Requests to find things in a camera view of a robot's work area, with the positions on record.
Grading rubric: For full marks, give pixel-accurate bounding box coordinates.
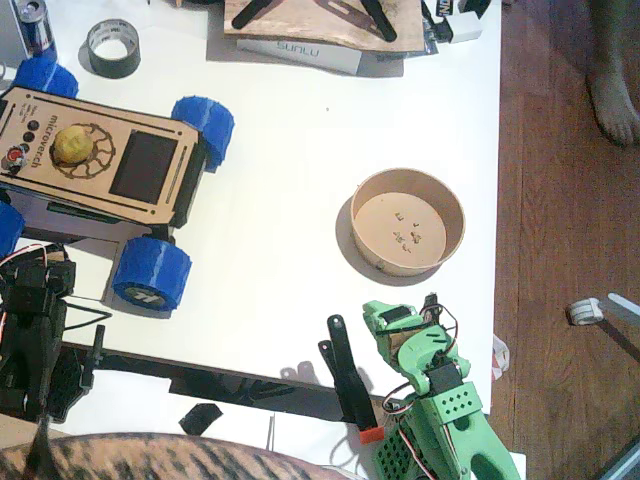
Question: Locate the small yellow ball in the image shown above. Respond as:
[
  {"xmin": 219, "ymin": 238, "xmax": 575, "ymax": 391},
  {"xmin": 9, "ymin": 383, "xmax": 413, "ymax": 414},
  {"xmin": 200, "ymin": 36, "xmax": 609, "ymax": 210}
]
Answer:
[{"xmin": 53, "ymin": 125, "xmax": 96, "ymax": 168}]

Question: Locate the round brown paper bowl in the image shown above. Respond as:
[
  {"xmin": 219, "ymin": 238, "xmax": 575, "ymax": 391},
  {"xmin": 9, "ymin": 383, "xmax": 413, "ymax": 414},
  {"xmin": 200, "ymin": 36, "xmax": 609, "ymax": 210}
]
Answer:
[{"xmin": 349, "ymin": 168, "xmax": 467, "ymax": 277}]

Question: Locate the black clamp with red tip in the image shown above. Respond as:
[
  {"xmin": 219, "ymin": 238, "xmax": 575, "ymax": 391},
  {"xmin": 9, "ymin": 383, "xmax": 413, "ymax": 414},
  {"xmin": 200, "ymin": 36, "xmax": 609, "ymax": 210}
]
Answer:
[{"xmin": 318, "ymin": 313, "xmax": 386, "ymax": 445}]

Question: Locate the blue rover wheel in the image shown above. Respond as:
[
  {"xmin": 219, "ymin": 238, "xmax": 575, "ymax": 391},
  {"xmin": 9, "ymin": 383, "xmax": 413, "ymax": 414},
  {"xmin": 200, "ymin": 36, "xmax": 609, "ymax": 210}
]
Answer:
[
  {"xmin": 10, "ymin": 55, "xmax": 80, "ymax": 99},
  {"xmin": 171, "ymin": 94, "xmax": 236, "ymax": 174},
  {"xmin": 110, "ymin": 237, "xmax": 194, "ymax": 315},
  {"xmin": 0, "ymin": 199, "xmax": 26, "ymax": 271}
]

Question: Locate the white printed wrapper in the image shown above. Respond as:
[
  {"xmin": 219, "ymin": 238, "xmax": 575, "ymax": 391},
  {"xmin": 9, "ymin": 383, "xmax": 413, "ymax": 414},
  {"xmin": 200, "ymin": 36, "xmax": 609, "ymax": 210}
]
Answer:
[{"xmin": 492, "ymin": 333, "xmax": 511, "ymax": 384}]

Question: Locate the black flat bar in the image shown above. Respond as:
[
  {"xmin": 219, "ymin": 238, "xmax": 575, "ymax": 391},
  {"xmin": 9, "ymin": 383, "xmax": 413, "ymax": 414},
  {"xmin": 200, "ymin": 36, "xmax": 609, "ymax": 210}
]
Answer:
[{"xmin": 99, "ymin": 347, "xmax": 396, "ymax": 424}]

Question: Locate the small black plastic piece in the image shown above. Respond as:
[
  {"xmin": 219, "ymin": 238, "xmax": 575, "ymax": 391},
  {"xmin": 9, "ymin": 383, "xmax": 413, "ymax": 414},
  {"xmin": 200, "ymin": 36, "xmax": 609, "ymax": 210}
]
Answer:
[{"xmin": 178, "ymin": 402, "xmax": 224, "ymax": 436}]

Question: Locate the tiger striped cloth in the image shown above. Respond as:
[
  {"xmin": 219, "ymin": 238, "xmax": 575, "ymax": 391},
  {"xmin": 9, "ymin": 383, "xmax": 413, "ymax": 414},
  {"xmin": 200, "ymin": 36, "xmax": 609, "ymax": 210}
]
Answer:
[{"xmin": 0, "ymin": 432, "xmax": 361, "ymax": 480}]

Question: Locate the grey metal leg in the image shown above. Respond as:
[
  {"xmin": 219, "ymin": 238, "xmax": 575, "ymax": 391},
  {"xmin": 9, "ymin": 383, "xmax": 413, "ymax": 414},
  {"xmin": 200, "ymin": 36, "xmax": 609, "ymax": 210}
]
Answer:
[{"xmin": 602, "ymin": 292, "xmax": 640, "ymax": 326}]

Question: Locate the blue silver drink can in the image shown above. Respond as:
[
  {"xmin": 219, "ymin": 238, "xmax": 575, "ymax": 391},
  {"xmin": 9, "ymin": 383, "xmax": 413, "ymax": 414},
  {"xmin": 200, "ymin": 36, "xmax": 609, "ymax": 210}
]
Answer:
[{"xmin": 12, "ymin": 0, "xmax": 57, "ymax": 57}]

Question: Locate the grey box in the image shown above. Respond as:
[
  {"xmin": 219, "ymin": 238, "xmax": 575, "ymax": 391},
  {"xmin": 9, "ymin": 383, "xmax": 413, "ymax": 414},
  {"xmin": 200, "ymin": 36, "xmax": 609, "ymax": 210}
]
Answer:
[{"xmin": 0, "ymin": 0, "xmax": 26, "ymax": 54}]

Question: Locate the white Sunlu box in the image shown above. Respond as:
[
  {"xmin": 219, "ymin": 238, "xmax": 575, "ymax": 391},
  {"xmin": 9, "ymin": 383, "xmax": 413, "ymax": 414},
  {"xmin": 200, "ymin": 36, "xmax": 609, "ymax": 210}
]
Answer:
[{"xmin": 235, "ymin": 37, "xmax": 364, "ymax": 77}]

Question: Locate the grey metal profile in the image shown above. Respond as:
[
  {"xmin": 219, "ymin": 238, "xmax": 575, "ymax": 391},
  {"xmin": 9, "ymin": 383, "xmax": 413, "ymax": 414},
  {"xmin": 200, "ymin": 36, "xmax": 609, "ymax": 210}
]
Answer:
[{"xmin": 597, "ymin": 434, "xmax": 640, "ymax": 480}]

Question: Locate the dark printed booklet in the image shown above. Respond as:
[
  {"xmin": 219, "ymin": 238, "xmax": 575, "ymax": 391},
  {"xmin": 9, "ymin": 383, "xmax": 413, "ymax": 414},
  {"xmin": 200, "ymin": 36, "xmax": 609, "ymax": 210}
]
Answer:
[{"xmin": 419, "ymin": 0, "xmax": 442, "ymax": 56}]

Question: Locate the black tripod leg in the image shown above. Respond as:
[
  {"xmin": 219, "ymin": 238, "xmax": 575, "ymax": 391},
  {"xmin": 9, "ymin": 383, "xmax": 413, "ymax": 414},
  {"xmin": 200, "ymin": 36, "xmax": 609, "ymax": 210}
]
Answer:
[
  {"xmin": 231, "ymin": 0, "xmax": 275, "ymax": 30},
  {"xmin": 359, "ymin": 0, "xmax": 399, "ymax": 44}
]

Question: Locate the small white box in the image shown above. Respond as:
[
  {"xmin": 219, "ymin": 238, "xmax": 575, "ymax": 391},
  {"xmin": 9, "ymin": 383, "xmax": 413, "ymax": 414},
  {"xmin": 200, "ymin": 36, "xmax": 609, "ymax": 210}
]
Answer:
[{"xmin": 442, "ymin": 10, "xmax": 485, "ymax": 45}]

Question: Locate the brown wooden board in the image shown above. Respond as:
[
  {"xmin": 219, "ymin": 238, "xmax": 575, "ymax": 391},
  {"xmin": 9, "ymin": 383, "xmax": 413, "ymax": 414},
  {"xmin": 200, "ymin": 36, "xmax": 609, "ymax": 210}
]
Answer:
[{"xmin": 223, "ymin": 0, "xmax": 426, "ymax": 54}]

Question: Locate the person bare foot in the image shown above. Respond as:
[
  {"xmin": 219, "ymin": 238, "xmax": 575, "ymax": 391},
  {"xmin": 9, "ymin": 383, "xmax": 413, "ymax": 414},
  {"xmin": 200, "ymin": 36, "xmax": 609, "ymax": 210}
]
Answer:
[{"xmin": 584, "ymin": 0, "xmax": 640, "ymax": 149}]

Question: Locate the black plastic part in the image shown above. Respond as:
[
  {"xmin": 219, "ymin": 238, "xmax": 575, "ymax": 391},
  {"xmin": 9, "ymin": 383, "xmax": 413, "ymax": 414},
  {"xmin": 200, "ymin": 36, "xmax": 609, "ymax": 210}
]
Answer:
[{"xmin": 457, "ymin": 0, "xmax": 494, "ymax": 20}]

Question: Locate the green arm wrist camera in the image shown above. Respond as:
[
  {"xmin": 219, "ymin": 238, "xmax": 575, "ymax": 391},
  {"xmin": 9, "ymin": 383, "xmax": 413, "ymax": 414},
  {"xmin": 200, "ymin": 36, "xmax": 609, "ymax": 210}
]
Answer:
[{"xmin": 421, "ymin": 293, "xmax": 445, "ymax": 326}]

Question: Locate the thin black camera cable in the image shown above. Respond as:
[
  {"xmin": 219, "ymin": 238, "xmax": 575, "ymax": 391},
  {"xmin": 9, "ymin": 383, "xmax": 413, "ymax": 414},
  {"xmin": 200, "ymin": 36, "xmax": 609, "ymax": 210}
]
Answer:
[{"xmin": 62, "ymin": 295, "xmax": 114, "ymax": 332}]

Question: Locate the black strap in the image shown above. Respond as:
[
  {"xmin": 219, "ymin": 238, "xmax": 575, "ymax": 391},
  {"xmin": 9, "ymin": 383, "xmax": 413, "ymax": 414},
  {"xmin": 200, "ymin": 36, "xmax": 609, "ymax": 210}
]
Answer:
[{"xmin": 25, "ymin": 414, "xmax": 51, "ymax": 474}]

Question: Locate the grey duct tape roll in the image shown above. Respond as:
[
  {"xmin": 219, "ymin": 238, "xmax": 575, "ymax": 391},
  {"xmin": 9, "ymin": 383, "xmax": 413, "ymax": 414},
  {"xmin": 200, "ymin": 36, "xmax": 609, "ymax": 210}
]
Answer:
[{"xmin": 85, "ymin": 18, "xmax": 142, "ymax": 80}]

